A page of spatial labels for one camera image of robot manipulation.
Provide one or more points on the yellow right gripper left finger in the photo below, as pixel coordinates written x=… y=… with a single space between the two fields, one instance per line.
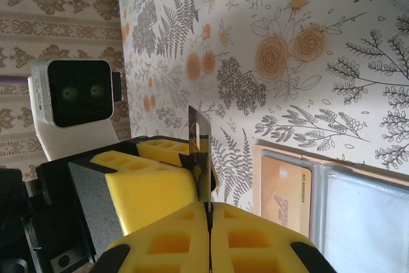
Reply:
x=166 y=244

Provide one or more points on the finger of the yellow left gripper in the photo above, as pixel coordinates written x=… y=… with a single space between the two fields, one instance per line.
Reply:
x=159 y=148
x=150 y=193

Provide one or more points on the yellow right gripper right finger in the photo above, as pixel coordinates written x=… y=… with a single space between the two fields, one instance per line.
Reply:
x=249 y=244

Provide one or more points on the beige leather card holder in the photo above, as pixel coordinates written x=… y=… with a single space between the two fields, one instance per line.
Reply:
x=367 y=206

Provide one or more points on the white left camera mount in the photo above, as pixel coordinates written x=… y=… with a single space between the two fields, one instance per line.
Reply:
x=76 y=142

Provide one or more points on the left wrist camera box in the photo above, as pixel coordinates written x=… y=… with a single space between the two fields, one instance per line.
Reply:
x=80 y=94

